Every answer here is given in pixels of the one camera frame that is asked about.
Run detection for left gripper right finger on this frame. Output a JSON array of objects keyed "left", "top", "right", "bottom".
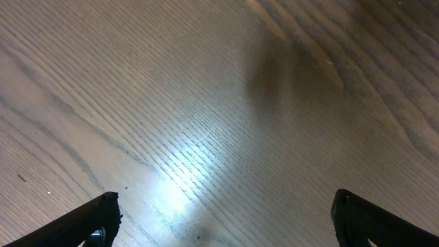
[{"left": 331, "top": 189, "right": 438, "bottom": 247}]

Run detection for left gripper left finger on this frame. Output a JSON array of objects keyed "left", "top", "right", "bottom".
[{"left": 6, "top": 191, "right": 122, "bottom": 247}]

